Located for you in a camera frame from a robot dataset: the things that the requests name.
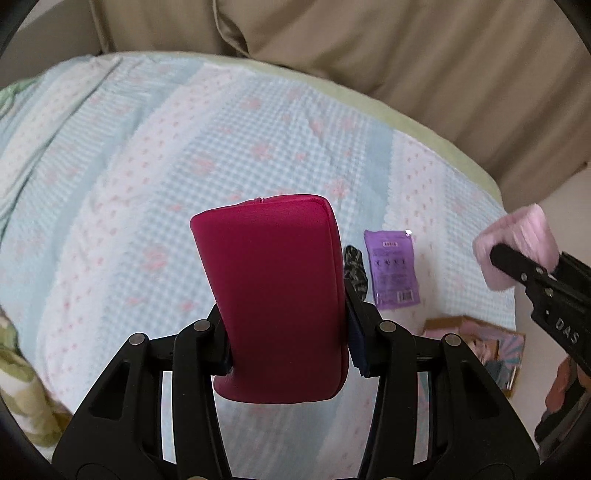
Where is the black patterned scrunchie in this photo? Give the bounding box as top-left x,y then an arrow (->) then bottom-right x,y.
344,245 -> 369,301

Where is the light pink fluffy roll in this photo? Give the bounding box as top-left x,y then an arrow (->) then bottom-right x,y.
473,204 -> 560,291

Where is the person's right hand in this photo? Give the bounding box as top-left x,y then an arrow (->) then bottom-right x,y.
545,357 -> 590,413

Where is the light blue checked bedspread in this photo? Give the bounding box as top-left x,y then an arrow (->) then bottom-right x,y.
1,53 -> 515,412

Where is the pink patterned cardboard box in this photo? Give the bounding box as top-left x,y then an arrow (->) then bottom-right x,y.
422,316 -> 526,398

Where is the light green bed sheet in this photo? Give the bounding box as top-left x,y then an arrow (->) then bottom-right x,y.
221,57 -> 505,204

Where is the magenta zip pouch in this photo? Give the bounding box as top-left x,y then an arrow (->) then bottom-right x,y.
190,194 -> 349,404

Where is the grey upholstered headboard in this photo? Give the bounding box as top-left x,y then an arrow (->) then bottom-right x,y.
1,1 -> 102,87

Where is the purple sachet packet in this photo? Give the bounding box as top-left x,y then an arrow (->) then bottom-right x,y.
363,230 -> 421,310

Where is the beige pleated curtain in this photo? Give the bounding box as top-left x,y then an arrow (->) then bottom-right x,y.
90,1 -> 590,207

